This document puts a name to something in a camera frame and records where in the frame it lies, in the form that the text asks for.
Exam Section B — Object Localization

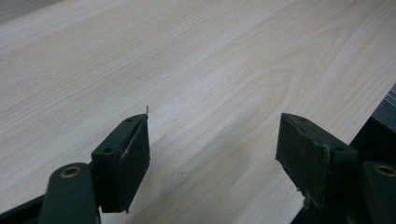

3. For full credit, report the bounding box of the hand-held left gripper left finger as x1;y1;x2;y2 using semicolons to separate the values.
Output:
91;113;151;215

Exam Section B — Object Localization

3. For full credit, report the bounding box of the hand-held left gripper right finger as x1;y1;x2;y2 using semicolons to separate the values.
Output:
275;112;360;210

